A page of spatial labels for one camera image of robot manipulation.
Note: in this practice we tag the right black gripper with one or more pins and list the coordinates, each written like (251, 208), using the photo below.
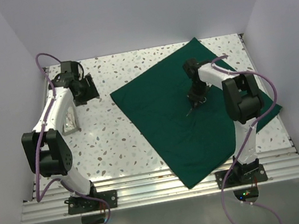
(194, 98)

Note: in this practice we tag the metal instrument tray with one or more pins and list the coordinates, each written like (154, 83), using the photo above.
(71, 110)

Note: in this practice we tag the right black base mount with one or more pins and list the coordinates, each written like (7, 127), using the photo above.
(248, 175)

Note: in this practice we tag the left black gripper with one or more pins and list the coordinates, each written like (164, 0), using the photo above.
(91, 92)

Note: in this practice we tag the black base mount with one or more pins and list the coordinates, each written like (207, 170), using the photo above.
(93, 211)
(248, 175)

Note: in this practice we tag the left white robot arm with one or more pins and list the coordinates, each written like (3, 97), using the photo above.
(48, 154)

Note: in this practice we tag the green surgical drape cloth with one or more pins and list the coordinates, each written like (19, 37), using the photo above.
(191, 143)

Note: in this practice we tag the silver forceps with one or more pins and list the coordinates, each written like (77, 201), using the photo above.
(191, 110)
(70, 123)

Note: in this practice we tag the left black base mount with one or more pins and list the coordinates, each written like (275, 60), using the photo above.
(93, 211)

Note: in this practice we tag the aluminium rail frame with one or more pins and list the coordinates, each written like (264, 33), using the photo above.
(111, 151)

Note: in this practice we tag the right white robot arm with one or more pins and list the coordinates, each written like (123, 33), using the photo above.
(243, 102)

